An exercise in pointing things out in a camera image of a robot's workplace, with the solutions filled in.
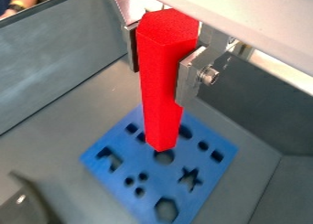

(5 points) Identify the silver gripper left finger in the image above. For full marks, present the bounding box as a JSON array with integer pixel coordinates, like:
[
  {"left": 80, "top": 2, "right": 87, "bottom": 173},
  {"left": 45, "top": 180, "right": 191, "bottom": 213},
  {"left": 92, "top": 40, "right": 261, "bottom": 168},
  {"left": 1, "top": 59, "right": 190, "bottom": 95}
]
[{"left": 112, "top": 0, "right": 144, "bottom": 72}]

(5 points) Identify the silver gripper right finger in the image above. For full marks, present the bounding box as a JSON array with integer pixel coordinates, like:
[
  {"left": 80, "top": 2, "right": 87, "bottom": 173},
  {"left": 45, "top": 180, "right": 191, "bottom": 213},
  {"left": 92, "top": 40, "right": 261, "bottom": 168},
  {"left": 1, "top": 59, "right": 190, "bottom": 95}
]
[{"left": 175, "top": 24, "right": 235, "bottom": 107}]

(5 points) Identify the red hexagon prism peg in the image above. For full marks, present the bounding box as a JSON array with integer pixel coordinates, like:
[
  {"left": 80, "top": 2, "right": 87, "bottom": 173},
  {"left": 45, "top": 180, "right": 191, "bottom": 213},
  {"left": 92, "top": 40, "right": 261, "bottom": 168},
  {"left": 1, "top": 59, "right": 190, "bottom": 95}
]
[{"left": 135, "top": 8, "right": 199, "bottom": 152}]

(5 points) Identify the person forearm with wristband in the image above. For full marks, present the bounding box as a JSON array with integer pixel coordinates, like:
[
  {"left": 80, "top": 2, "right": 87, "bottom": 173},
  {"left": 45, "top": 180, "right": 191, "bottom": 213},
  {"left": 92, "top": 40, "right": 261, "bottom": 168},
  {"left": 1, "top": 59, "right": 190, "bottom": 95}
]
[{"left": 0, "top": 0, "right": 36, "bottom": 20}]

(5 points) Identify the blue shape sorting board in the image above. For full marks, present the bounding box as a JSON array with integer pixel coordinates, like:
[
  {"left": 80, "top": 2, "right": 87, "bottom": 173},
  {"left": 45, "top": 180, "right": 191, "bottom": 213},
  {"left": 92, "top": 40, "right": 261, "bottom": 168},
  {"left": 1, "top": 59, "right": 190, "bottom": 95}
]
[{"left": 80, "top": 107, "right": 237, "bottom": 224}]

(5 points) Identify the dark grey curved block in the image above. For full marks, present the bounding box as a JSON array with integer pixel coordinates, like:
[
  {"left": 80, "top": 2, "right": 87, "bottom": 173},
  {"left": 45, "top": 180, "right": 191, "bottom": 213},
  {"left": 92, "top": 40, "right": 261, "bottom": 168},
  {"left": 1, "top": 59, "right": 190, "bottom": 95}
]
[{"left": 0, "top": 171, "right": 64, "bottom": 224}]

